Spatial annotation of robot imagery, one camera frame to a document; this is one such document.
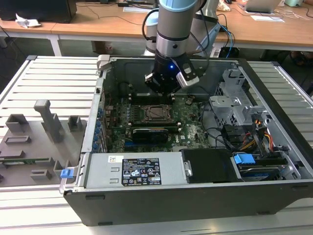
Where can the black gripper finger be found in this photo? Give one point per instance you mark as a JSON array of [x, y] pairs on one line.
[[154, 83], [174, 88]]

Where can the silver CPU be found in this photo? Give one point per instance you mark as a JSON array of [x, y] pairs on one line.
[[156, 113]]

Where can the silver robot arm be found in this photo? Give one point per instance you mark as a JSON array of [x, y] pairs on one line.
[[172, 29]]

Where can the CPU socket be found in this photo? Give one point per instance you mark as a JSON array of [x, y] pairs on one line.
[[145, 118]]

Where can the round silver coin battery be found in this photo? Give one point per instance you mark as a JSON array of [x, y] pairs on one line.
[[189, 100]]

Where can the green motherboard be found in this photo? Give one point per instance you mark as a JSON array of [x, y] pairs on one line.
[[190, 137]]

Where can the silver metal drive cage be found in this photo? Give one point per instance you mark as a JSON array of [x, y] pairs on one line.
[[222, 110]]

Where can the black graphics card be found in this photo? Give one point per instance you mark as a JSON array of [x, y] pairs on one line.
[[150, 135]]

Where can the white paper sheet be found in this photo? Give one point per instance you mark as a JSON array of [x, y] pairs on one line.
[[267, 18], [134, 9]]

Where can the long wooden desk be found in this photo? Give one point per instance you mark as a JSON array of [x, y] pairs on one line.
[[110, 27]]

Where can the black power adapter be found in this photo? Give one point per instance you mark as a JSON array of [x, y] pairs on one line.
[[123, 4]]

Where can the black plastic shroud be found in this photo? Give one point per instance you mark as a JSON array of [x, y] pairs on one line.
[[210, 166]]

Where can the beige patterned pouch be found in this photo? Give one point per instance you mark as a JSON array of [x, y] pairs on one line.
[[226, 6]]

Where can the hard disk in blue carrier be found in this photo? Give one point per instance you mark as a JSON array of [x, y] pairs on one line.
[[244, 161]]

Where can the silver power supply with label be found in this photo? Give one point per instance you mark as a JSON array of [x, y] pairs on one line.
[[100, 171]]

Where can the silver laptop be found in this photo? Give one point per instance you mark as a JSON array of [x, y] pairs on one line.
[[261, 5]]

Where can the black and silver PC case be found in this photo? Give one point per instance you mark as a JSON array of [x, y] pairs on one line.
[[171, 205]]

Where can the blue plastic latch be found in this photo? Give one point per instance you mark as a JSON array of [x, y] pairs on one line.
[[66, 173]]

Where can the grey parts rack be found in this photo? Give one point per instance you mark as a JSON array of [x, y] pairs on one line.
[[36, 147]]

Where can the black box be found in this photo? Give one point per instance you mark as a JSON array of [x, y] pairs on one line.
[[36, 11]]

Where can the small wooden desk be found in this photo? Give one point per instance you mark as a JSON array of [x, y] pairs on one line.
[[24, 30]]

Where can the crumpled white paper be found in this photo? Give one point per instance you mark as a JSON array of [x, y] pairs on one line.
[[27, 22]]

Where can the green RAM stick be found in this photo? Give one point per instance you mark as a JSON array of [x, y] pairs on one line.
[[31, 161]]

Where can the mint green container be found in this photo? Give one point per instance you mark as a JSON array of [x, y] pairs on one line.
[[293, 2]]

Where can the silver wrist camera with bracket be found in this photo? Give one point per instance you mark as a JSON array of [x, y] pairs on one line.
[[188, 82]]

